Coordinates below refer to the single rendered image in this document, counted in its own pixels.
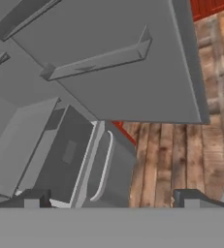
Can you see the large grey cupboard door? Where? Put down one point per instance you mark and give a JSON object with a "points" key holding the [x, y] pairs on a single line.
{"points": [[116, 93]]}

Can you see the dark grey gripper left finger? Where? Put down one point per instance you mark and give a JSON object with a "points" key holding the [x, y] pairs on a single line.
{"points": [[32, 195]]}

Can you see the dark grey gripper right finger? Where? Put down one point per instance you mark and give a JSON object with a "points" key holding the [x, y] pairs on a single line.
{"points": [[183, 194]]}

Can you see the red cupboards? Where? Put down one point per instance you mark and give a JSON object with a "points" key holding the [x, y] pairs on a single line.
{"points": [[210, 8]]}

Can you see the grey fridge door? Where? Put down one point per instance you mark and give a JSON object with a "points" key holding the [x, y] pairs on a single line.
{"points": [[120, 171]]}

